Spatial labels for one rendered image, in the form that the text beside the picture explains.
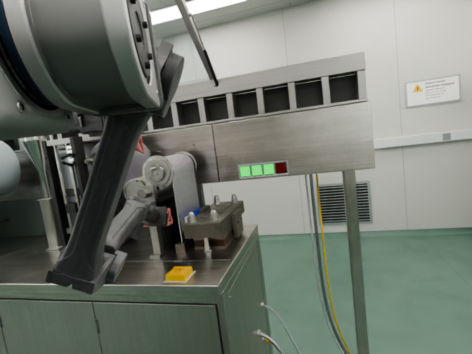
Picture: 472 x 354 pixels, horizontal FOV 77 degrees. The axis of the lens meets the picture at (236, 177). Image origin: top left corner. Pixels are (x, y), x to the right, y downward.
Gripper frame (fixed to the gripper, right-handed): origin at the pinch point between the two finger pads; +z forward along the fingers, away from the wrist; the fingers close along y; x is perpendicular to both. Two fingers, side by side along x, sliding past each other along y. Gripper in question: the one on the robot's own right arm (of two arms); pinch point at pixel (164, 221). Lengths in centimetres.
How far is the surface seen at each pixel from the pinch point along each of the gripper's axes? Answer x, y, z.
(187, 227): -0.7, 6.5, 7.5
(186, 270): -18.9, 13.4, -4.8
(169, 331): -38.4, 5.0, 3.6
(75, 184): 14.7, -37.0, -11.1
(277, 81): 68, 45, 10
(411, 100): 181, 164, 212
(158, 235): -3.5, -7.3, 8.7
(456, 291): -17, 152, 178
